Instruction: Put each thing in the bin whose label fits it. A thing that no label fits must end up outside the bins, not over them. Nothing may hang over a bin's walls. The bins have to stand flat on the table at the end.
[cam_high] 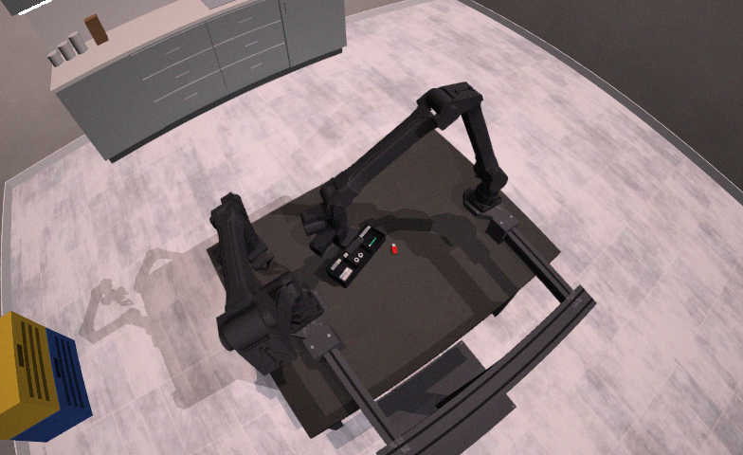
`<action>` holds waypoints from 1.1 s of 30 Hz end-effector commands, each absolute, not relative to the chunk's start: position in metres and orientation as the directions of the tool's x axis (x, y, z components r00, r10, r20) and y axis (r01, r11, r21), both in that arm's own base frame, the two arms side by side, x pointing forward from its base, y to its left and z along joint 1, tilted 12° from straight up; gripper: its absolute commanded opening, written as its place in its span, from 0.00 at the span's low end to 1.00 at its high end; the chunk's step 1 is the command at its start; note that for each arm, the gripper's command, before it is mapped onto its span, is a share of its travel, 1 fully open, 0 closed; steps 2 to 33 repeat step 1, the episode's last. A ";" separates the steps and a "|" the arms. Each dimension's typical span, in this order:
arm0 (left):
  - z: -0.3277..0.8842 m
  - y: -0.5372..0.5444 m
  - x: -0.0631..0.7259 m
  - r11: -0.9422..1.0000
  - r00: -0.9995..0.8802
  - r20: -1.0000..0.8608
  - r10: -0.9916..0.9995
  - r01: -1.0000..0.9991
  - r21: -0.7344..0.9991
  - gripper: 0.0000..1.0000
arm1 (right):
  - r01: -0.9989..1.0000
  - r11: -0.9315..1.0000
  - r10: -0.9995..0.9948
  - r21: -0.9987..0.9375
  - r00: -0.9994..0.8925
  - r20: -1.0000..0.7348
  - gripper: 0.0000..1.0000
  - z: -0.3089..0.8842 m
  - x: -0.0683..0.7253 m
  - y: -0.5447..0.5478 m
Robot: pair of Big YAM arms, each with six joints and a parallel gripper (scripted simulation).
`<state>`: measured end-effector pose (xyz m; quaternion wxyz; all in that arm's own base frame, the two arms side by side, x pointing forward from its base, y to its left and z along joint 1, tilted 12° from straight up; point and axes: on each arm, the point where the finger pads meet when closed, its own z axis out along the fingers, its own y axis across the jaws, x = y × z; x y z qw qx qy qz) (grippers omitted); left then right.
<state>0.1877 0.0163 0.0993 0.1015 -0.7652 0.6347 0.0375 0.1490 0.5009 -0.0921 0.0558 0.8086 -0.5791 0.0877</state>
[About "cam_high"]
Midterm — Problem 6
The black three-compartment bin rack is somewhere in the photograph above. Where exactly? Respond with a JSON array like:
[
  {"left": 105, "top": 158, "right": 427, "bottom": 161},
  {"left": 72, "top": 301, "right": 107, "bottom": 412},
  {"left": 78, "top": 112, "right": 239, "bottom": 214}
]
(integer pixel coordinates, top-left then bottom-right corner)
[{"left": 327, "top": 224, "right": 386, "bottom": 288}]

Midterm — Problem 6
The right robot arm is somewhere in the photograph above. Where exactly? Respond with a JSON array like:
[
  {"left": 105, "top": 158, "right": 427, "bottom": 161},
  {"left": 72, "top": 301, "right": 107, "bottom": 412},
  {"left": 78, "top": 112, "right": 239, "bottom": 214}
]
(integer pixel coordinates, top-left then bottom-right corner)
[{"left": 300, "top": 82, "right": 508, "bottom": 257}]

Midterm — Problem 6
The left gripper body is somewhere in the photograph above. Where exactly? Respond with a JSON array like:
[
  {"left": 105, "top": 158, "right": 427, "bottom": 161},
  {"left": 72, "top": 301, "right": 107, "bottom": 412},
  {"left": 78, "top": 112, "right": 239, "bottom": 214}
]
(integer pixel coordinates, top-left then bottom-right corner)
[{"left": 245, "top": 229, "right": 268, "bottom": 269}]

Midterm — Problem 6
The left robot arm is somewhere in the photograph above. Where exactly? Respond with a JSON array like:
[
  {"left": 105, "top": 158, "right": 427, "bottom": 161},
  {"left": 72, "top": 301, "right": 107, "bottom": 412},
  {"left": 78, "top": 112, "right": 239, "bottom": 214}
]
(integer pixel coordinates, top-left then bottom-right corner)
[{"left": 209, "top": 192, "right": 324, "bottom": 375}]

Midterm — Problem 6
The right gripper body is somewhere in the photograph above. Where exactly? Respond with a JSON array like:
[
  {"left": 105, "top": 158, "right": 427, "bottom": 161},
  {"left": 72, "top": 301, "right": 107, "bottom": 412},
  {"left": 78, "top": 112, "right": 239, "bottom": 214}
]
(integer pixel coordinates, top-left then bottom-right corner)
[{"left": 328, "top": 222, "right": 360, "bottom": 254}]

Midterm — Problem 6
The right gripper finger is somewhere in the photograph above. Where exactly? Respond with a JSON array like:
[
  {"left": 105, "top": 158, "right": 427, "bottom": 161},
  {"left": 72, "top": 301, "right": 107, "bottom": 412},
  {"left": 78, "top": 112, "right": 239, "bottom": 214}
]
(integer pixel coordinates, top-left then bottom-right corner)
[{"left": 348, "top": 236, "right": 364, "bottom": 256}]

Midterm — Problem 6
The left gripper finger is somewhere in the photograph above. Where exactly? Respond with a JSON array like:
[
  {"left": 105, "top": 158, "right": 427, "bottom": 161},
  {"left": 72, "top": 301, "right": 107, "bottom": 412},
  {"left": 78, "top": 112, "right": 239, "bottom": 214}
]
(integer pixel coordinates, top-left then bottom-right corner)
[{"left": 256, "top": 251, "right": 274, "bottom": 271}]

